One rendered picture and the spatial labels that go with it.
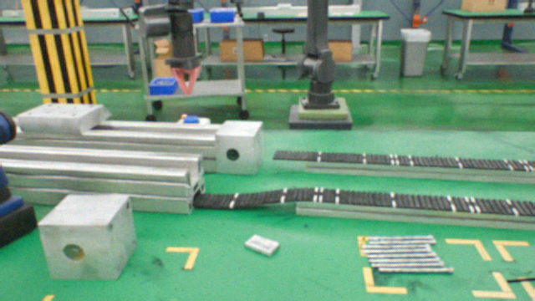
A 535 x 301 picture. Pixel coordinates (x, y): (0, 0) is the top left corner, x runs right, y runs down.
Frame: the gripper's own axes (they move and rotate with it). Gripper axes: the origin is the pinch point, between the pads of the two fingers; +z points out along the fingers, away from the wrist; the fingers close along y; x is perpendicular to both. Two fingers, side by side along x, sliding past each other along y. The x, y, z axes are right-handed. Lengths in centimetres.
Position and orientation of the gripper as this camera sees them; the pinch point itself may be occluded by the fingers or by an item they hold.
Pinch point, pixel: (187, 91)
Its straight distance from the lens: 114.2
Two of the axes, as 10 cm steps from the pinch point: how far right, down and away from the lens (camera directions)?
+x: 9.8, 0.5, -1.8
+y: -1.9, 3.6, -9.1
